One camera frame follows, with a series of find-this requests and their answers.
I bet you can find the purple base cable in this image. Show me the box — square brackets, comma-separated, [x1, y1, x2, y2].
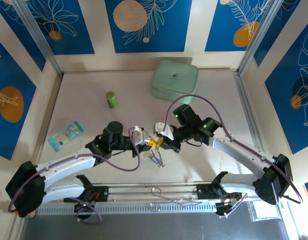
[218, 193, 248, 219]
[64, 197, 102, 225]

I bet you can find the blue white wipes packet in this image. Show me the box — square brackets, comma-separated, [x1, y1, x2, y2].
[47, 120, 84, 153]

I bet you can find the perforated grey cable tray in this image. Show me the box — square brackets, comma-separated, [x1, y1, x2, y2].
[36, 201, 219, 216]

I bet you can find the bent metal wire hook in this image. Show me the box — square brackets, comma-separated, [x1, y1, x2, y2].
[150, 187, 202, 212]

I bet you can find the aluminium frame post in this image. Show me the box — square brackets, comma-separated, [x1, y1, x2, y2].
[12, 0, 64, 77]
[237, 0, 281, 76]

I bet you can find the green cylindrical bottle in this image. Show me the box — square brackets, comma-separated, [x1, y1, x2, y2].
[105, 90, 119, 110]

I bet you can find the circuit board with wires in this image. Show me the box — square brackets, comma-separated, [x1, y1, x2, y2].
[215, 191, 246, 216]
[73, 201, 95, 219]

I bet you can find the aluminium table side rail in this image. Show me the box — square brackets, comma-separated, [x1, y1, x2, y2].
[233, 71, 266, 153]
[33, 73, 64, 166]

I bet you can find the metal plate with key rings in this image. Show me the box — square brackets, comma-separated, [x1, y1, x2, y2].
[149, 146, 166, 169]

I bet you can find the mint green zip pouch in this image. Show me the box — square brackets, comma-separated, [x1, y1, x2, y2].
[150, 59, 200, 105]

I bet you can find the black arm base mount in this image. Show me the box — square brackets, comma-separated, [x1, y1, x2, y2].
[75, 174, 110, 204]
[195, 171, 229, 201]

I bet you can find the white square panel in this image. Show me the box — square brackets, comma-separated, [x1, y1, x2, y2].
[246, 199, 281, 222]

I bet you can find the aluminium front rail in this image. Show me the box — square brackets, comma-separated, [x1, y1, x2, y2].
[92, 183, 214, 203]

